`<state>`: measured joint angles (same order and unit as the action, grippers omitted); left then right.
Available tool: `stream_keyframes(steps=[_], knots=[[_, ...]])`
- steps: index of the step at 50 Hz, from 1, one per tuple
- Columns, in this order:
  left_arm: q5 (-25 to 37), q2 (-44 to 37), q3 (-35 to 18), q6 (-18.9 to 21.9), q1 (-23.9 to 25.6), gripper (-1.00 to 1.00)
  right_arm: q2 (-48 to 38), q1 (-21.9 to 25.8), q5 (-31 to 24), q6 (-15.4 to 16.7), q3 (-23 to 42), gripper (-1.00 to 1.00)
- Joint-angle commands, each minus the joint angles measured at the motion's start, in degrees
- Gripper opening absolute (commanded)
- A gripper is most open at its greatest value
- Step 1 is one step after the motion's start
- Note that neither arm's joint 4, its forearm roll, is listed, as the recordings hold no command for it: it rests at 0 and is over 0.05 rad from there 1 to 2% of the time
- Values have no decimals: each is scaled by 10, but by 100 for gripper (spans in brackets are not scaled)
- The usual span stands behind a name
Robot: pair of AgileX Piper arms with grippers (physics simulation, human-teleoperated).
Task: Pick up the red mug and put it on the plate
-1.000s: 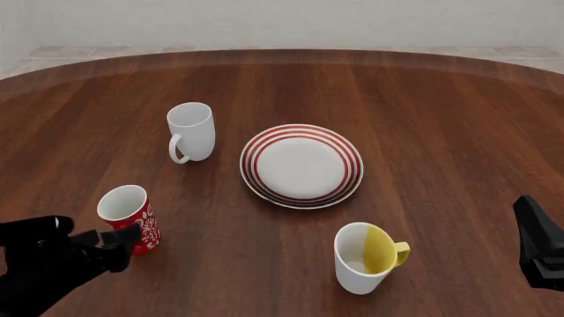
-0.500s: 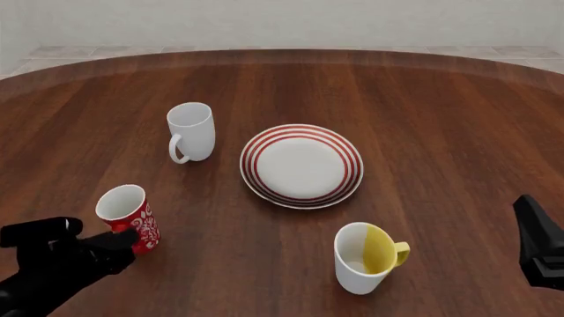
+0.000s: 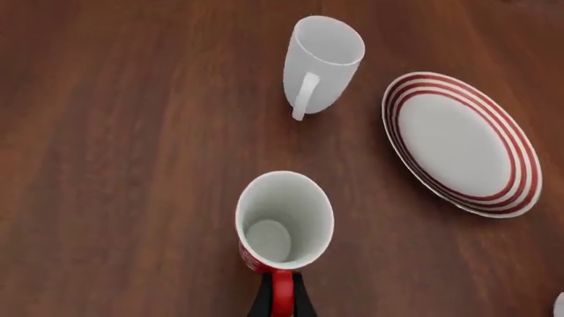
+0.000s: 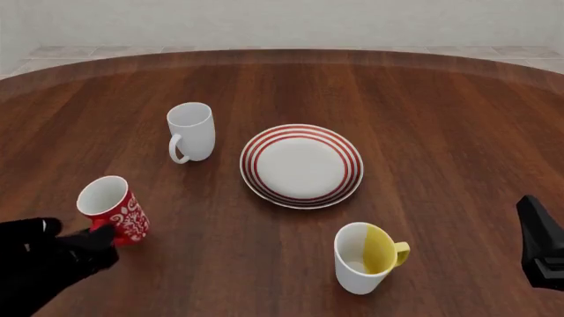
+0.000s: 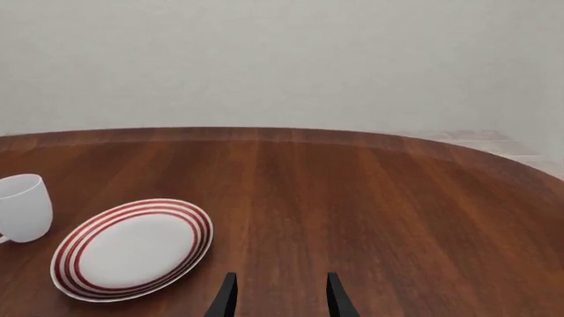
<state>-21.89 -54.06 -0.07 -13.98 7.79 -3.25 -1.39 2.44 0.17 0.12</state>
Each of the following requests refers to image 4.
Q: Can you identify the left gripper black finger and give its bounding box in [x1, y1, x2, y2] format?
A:
[56, 224, 121, 279]
[0, 217, 63, 256]

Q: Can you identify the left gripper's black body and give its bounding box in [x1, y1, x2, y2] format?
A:
[0, 246, 89, 317]

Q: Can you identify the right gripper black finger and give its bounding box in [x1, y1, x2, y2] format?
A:
[516, 194, 564, 264]

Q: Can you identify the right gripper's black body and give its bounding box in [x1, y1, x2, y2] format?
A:
[521, 256, 564, 292]

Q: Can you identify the red mug with white pattern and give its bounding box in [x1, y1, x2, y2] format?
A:
[76, 174, 151, 248]

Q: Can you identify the tall white mug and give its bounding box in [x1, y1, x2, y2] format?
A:
[166, 101, 217, 165]

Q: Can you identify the white mug with yellow inside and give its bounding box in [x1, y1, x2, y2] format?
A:
[333, 222, 412, 296]

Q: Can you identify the white plate with red rings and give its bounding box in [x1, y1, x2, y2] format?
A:
[239, 123, 365, 210]

